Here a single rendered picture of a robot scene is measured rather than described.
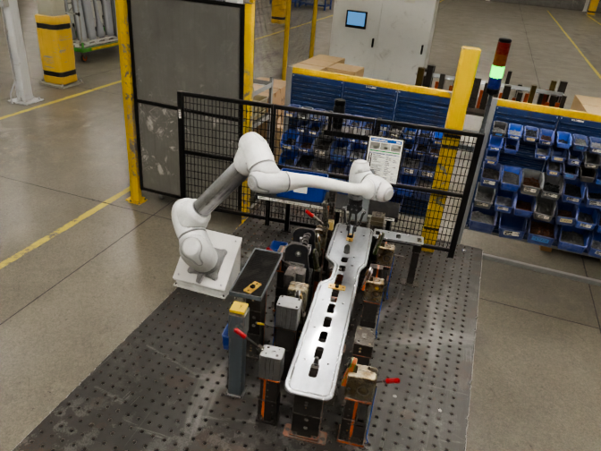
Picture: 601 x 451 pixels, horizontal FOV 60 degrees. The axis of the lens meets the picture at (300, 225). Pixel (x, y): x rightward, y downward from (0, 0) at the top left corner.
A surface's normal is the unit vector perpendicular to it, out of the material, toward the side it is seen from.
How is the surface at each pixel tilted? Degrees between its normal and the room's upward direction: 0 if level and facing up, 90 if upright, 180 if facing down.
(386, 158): 90
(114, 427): 0
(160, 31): 90
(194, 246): 49
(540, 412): 0
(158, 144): 90
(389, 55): 90
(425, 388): 0
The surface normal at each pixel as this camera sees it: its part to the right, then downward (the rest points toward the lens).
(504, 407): 0.08, -0.88
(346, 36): -0.33, 0.43
